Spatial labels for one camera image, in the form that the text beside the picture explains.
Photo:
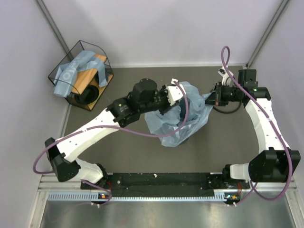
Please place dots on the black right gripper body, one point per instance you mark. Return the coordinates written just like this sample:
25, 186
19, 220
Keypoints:
224, 94

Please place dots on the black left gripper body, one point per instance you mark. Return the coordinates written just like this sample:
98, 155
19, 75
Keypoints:
160, 102

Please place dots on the dark blue trash bin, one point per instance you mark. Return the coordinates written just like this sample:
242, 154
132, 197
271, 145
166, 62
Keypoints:
182, 106

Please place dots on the light blue printed trash bag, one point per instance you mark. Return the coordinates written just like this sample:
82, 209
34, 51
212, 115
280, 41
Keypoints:
75, 76

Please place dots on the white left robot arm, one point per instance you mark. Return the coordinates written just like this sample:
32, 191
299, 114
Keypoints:
63, 154

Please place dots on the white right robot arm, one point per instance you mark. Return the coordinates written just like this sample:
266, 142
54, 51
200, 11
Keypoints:
275, 161

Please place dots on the black bowl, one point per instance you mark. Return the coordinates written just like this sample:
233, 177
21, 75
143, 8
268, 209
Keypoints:
89, 95

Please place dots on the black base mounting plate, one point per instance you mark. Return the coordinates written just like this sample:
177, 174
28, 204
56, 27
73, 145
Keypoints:
200, 184

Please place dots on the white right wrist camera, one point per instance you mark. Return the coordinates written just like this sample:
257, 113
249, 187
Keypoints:
226, 80

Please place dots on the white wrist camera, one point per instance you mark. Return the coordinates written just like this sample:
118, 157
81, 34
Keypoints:
226, 80
175, 92

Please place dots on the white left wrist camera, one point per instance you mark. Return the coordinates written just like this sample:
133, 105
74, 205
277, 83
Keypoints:
175, 92

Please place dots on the black wire shelf rack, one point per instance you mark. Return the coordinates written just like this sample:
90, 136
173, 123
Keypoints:
76, 49

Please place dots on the aluminium frame rail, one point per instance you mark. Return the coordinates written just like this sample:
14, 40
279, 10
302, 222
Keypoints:
78, 191

